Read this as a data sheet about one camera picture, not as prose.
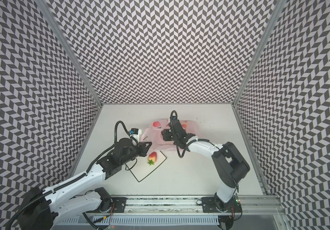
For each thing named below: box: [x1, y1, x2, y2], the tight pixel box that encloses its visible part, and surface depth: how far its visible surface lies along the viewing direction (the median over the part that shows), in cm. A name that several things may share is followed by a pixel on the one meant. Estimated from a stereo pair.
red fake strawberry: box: [147, 151, 157, 166], surface depth 86 cm
